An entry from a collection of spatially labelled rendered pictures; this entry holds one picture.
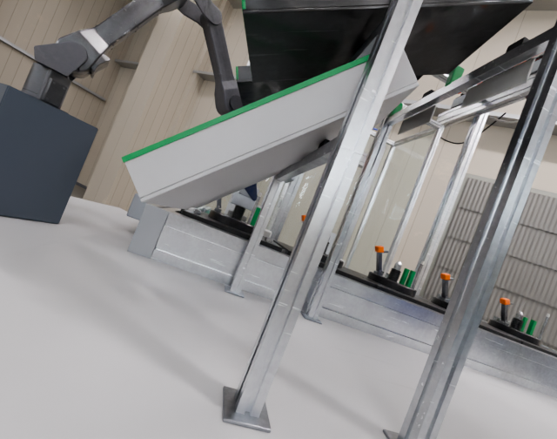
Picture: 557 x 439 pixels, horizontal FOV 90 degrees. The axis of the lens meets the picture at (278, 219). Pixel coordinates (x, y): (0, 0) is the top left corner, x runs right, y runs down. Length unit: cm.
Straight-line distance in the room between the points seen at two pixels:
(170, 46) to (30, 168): 662
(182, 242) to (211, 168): 35
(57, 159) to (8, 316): 37
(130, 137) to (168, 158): 645
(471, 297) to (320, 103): 23
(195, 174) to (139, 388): 18
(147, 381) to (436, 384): 25
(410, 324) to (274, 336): 57
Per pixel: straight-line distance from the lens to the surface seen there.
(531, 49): 45
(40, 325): 33
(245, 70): 47
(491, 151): 524
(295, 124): 27
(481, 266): 32
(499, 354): 99
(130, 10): 73
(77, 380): 27
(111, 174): 680
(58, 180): 66
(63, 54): 67
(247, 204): 73
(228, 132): 27
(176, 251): 60
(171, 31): 739
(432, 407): 34
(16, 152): 63
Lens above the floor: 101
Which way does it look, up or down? 1 degrees up
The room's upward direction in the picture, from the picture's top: 22 degrees clockwise
